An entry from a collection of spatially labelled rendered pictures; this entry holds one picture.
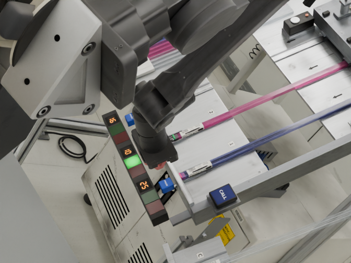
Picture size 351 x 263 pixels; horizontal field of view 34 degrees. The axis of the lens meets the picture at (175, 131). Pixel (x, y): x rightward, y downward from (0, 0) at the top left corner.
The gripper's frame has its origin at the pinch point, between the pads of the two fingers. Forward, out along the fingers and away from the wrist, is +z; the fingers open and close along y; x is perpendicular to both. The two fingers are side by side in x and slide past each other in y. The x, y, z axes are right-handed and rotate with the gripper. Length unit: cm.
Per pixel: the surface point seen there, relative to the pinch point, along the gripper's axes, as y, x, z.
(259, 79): 149, -111, 181
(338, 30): 18, -58, 2
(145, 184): 3.2, 3.5, 10.2
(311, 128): 95, -117, 175
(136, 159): 10.8, 2.8, 10.1
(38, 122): 60, 23, 40
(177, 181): -1.4, -3.0, 6.9
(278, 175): -9.8, -24.2, 8.0
